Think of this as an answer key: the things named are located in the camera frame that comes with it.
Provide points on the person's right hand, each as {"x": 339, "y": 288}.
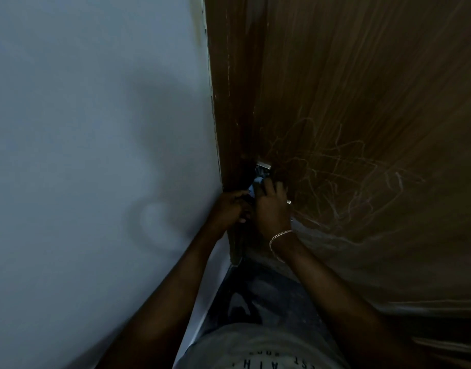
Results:
{"x": 272, "y": 215}

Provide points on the person's left hand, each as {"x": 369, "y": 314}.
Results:
{"x": 227, "y": 211}

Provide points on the person's left fingers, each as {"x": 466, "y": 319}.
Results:
{"x": 241, "y": 197}

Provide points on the person's right fingers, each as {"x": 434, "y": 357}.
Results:
{"x": 269, "y": 187}

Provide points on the blue cloth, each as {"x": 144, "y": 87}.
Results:
{"x": 255, "y": 187}

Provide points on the person's left forearm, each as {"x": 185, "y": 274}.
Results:
{"x": 162, "y": 303}

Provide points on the person's right forearm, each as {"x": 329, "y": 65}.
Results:
{"x": 347, "y": 307}

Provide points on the metal door lock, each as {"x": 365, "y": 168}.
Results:
{"x": 263, "y": 168}

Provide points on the brown wooden door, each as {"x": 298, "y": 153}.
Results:
{"x": 366, "y": 149}

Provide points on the person's grey printed shirt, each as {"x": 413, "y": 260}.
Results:
{"x": 258, "y": 347}

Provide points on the brown wooden door frame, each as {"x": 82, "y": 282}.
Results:
{"x": 235, "y": 111}

